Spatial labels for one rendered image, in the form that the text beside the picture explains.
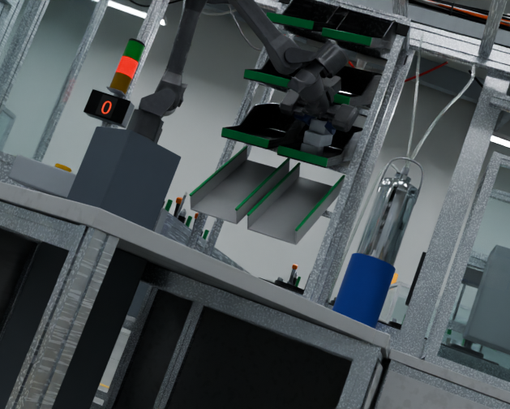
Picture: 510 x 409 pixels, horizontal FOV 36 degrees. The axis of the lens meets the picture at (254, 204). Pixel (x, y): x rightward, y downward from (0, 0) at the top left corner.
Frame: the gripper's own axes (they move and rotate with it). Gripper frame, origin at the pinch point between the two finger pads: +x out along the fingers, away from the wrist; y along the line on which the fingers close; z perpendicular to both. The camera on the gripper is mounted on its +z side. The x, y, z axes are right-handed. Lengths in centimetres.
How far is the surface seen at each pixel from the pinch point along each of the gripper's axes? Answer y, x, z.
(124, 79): 64, 4, -3
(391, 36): -1.0, 5.4, 34.1
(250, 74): 22.0, -5.1, 4.3
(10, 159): 61, -14, -44
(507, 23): 2, 88, 119
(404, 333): -5, 126, 0
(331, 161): -4.5, 5.6, -6.2
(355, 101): -3.2, 2.8, 10.2
